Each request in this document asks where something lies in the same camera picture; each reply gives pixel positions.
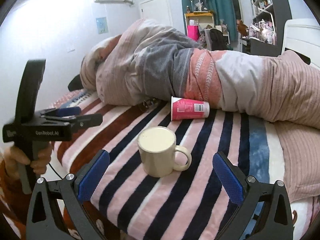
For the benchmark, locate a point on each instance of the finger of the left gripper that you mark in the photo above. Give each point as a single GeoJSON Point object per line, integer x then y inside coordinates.
{"type": "Point", "coordinates": [61, 112]}
{"type": "Point", "coordinates": [85, 121]}

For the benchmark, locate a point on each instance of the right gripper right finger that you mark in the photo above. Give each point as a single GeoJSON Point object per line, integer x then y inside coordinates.
{"type": "Point", "coordinates": [275, 218]}

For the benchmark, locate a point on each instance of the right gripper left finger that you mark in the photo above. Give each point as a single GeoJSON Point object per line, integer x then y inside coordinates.
{"type": "Point", "coordinates": [44, 220]}

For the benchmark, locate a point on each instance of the cream ceramic mug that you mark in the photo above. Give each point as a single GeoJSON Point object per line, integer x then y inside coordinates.
{"type": "Point", "coordinates": [157, 147]}

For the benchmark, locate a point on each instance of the pink paper cup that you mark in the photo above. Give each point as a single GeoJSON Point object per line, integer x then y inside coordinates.
{"type": "Point", "coordinates": [182, 108]}

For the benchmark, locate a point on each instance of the person's left hand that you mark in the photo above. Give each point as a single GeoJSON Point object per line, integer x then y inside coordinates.
{"type": "Point", "coordinates": [13, 156]}

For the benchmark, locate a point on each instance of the black object behind duvet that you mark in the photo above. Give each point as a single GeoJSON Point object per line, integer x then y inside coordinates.
{"type": "Point", "coordinates": [75, 84]}

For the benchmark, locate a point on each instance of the striped fleece blanket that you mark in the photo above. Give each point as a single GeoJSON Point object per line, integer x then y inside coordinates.
{"type": "Point", "coordinates": [182, 205]}

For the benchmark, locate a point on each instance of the clear glass with print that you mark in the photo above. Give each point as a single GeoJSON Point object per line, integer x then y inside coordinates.
{"type": "Point", "coordinates": [150, 104]}

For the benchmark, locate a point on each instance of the pink ribbed pillow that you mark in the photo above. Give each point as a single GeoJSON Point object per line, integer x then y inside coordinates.
{"type": "Point", "coordinates": [301, 157]}

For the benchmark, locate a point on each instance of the rolled pink grey duvet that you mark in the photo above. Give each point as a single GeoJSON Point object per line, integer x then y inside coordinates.
{"type": "Point", "coordinates": [151, 60]}

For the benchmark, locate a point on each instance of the white door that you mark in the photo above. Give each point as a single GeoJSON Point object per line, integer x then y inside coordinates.
{"type": "Point", "coordinates": [158, 10]}

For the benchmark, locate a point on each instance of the bright pink bag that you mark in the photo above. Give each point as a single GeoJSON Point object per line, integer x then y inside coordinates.
{"type": "Point", "coordinates": [193, 32]}

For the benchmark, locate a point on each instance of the yellow white cabinet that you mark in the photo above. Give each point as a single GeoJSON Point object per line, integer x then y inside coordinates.
{"type": "Point", "coordinates": [202, 19]}

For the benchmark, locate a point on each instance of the black chair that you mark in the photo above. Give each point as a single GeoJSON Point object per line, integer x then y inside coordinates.
{"type": "Point", "coordinates": [217, 40]}

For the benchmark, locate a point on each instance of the glass display case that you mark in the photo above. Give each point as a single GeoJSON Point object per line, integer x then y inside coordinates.
{"type": "Point", "coordinates": [199, 5]}

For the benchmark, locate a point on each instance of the white bed headboard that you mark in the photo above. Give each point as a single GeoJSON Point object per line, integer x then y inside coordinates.
{"type": "Point", "coordinates": [302, 36]}

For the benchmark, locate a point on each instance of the teal curtain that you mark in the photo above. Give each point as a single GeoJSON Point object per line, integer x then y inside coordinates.
{"type": "Point", "coordinates": [212, 5]}

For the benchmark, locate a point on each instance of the brown plush toy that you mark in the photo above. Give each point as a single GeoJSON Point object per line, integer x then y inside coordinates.
{"type": "Point", "coordinates": [241, 28]}

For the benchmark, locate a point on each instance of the dark bookshelf with items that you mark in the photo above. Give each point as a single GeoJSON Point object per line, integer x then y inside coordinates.
{"type": "Point", "coordinates": [276, 13]}

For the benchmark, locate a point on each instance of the blue wall poster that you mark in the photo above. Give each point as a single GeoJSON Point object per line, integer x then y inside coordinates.
{"type": "Point", "coordinates": [101, 23]}

